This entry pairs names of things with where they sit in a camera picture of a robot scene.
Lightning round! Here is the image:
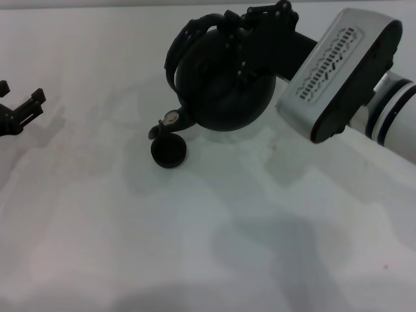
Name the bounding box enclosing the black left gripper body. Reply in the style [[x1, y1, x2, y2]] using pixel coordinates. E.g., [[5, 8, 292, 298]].
[[0, 103, 24, 138]]

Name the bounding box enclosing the black round teapot with handle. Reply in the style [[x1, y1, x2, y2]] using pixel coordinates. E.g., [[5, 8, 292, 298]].
[[148, 12, 278, 141]]

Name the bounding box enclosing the small dark brown teacup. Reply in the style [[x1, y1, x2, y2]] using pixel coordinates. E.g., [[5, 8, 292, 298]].
[[150, 132, 189, 170]]

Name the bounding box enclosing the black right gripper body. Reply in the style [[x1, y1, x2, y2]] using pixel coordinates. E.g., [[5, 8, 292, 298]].
[[242, 18, 319, 81]]

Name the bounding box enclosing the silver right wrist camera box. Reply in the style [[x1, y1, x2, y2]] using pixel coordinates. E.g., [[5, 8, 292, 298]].
[[276, 7, 404, 146]]

